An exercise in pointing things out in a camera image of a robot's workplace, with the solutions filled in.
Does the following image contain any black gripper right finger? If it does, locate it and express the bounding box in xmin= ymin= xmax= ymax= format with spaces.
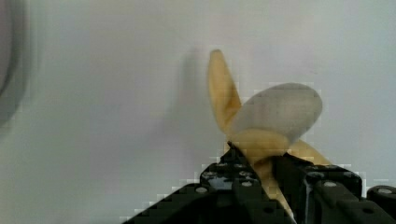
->
xmin=272 ymin=153 xmax=395 ymax=224

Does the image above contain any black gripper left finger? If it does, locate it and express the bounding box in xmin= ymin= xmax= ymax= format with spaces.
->
xmin=122 ymin=145 xmax=294 ymax=224

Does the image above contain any yellow peeled toy banana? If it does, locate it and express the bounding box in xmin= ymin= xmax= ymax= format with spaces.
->
xmin=208 ymin=49 xmax=329 ymax=215

